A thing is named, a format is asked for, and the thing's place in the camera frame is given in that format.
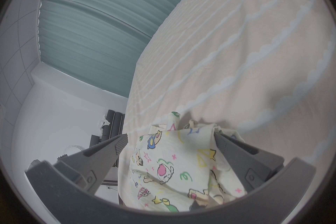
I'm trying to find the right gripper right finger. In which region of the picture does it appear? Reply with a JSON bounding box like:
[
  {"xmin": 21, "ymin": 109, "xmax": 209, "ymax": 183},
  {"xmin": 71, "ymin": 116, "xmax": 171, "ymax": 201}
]
[{"xmin": 215, "ymin": 132, "xmax": 285, "ymax": 194}]

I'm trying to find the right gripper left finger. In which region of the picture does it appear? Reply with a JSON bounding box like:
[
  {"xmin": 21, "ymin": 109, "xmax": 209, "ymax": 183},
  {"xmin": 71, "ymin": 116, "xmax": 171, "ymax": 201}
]
[{"xmin": 53, "ymin": 133, "xmax": 128, "ymax": 193}]

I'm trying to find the white printed pyjama top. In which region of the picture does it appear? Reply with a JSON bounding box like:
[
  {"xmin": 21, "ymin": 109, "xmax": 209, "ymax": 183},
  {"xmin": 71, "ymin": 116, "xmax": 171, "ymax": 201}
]
[{"xmin": 118, "ymin": 111, "xmax": 248, "ymax": 213}]

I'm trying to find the bed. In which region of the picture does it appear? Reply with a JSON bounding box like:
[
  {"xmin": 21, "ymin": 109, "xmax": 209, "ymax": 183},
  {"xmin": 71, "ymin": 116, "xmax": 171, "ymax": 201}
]
[{"xmin": 118, "ymin": 0, "xmax": 336, "ymax": 208}]

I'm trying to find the white cloth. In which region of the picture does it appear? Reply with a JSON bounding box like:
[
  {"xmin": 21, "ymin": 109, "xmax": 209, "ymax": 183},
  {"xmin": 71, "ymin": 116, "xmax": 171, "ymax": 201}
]
[{"xmin": 98, "ymin": 117, "xmax": 111, "ymax": 129}]

